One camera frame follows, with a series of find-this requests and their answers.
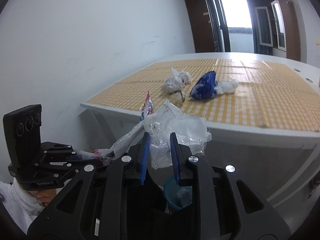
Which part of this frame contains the printed snack wrapper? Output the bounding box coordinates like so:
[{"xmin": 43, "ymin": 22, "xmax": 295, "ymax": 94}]
[{"xmin": 170, "ymin": 91, "xmax": 187, "ymax": 107}]

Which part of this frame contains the white plastic bag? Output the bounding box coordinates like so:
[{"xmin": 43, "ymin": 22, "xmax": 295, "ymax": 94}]
[{"xmin": 164, "ymin": 67, "xmax": 187, "ymax": 92}]

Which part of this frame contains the white table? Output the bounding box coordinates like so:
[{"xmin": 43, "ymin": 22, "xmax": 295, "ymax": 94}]
[{"xmin": 80, "ymin": 52, "xmax": 320, "ymax": 205}]

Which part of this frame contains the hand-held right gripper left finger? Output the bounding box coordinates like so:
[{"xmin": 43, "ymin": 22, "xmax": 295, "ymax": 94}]
[{"xmin": 27, "ymin": 132, "xmax": 150, "ymax": 240}]

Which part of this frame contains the clear plastic bag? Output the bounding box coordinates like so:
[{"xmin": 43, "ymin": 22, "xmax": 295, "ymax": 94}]
[{"xmin": 140, "ymin": 99, "xmax": 212, "ymax": 169}]

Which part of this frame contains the yellow checkered tablecloth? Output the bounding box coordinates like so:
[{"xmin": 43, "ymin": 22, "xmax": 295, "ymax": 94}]
[{"xmin": 86, "ymin": 59, "xmax": 320, "ymax": 132}]

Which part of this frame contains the brown cabinet with glass doors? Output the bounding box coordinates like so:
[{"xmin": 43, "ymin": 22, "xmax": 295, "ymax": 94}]
[{"xmin": 255, "ymin": 0, "xmax": 300, "ymax": 62}]

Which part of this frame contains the brown wooden wardrobe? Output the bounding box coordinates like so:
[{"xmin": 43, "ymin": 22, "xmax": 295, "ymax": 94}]
[{"xmin": 184, "ymin": 0, "xmax": 220, "ymax": 53}]

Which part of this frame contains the pink printed clear wrapper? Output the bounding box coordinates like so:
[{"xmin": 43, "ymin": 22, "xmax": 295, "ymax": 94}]
[{"xmin": 80, "ymin": 90, "xmax": 155, "ymax": 162}]

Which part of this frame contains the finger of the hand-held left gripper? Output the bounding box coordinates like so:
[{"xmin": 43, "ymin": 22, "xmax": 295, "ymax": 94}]
[
  {"xmin": 66, "ymin": 153, "xmax": 84, "ymax": 162},
  {"xmin": 67, "ymin": 160, "xmax": 105, "ymax": 173}
]

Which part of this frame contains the blue perforated plastic basket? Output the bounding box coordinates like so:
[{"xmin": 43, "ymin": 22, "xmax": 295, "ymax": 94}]
[{"xmin": 164, "ymin": 175, "xmax": 193, "ymax": 210}]

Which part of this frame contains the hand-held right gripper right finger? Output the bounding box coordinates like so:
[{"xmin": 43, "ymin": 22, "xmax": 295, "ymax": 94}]
[{"xmin": 170, "ymin": 132, "xmax": 292, "ymax": 240}]

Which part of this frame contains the blue snack bag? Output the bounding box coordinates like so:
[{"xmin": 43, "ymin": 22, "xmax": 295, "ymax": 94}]
[{"xmin": 189, "ymin": 71, "xmax": 217, "ymax": 100}]

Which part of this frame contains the person's left hand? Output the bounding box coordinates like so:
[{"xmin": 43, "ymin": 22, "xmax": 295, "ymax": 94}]
[{"xmin": 26, "ymin": 189, "xmax": 57, "ymax": 207}]

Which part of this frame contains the glass balcony door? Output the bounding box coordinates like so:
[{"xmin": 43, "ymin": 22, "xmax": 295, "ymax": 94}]
[{"xmin": 207, "ymin": 0, "xmax": 253, "ymax": 53}]

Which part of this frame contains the person's white-sleeved left forearm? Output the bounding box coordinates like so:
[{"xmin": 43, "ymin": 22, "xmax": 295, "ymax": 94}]
[{"xmin": 0, "ymin": 179, "xmax": 50, "ymax": 233}]

